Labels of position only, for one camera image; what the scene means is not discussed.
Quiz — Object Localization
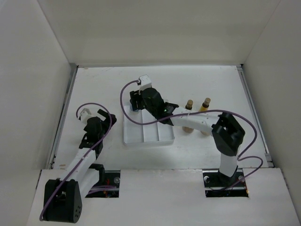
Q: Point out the brown bottle yellow label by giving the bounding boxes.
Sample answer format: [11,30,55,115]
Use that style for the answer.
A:
[185,99,193,110]

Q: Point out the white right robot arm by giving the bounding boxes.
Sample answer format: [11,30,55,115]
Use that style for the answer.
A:
[130,88,245,186]

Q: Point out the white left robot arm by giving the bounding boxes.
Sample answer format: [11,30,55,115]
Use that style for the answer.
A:
[40,108,117,223]

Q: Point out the white three-compartment tray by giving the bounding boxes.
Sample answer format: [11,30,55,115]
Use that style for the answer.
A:
[123,105,174,147]

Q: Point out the pink-cap spice bottle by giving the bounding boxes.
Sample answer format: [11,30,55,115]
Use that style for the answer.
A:
[182,127,194,133]

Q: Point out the beige spice bottle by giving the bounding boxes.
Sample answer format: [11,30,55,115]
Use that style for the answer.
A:
[200,128,212,136]

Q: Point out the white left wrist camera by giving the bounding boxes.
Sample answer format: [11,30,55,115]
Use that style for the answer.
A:
[79,108,93,124]

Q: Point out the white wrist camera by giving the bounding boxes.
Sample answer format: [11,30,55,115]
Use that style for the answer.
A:
[79,108,93,124]
[138,75,152,92]

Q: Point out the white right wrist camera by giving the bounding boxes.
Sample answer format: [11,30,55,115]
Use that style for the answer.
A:
[138,75,152,92]

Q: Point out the left aluminium frame rail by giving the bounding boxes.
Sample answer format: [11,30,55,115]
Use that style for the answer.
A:
[45,63,79,169]

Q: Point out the aluminium frame rail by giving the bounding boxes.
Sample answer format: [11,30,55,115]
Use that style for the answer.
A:
[45,63,79,169]
[236,65,274,168]

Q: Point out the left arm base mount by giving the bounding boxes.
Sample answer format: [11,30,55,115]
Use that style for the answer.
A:
[86,164,121,198]

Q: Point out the right aluminium frame rail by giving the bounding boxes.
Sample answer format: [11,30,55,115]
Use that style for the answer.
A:
[236,65,274,168]

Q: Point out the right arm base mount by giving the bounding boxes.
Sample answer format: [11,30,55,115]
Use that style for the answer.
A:
[202,169,249,198]

